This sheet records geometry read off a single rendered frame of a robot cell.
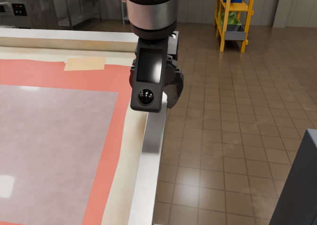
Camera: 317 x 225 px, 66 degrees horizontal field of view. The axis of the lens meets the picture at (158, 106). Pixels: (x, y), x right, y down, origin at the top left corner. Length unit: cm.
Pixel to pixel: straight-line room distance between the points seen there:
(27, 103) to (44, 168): 18
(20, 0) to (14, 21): 40
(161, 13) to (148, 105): 13
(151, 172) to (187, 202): 157
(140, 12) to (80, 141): 30
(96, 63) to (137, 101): 32
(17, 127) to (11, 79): 16
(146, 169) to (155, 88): 15
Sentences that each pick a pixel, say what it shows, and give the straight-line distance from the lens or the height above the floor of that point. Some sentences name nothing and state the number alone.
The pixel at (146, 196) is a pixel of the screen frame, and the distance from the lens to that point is 43.
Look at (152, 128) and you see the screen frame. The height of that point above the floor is 130.
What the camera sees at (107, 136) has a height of 126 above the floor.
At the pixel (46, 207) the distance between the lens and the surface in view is 51.
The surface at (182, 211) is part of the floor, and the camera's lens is 195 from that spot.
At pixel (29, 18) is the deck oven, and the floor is 72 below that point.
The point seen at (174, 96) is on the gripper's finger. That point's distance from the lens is 47.
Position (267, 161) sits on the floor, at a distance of 248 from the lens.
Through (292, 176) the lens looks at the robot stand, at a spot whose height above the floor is 105.
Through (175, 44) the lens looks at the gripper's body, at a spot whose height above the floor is 146.
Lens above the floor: 158
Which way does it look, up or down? 31 degrees down
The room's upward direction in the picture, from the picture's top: straight up
